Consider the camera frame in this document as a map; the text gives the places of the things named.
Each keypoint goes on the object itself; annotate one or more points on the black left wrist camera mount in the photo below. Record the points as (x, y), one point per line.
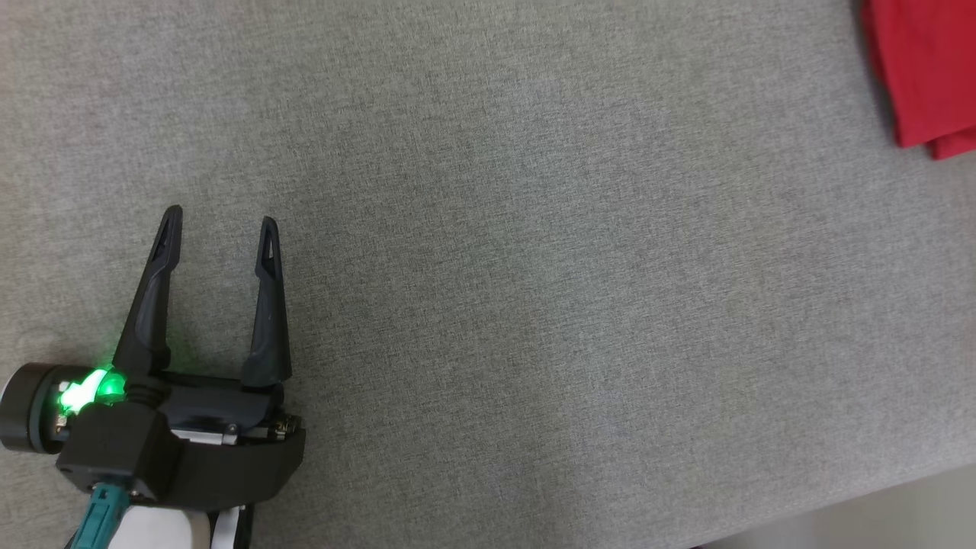
(221, 469)

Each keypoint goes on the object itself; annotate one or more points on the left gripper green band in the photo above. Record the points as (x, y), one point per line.
(30, 412)

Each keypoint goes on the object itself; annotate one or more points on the red white jersey garment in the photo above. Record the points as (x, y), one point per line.
(930, 69)

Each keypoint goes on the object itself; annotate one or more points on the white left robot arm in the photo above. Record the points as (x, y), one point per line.
(156, 530)

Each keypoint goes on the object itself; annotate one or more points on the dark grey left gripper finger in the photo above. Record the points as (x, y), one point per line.
(268, 328)

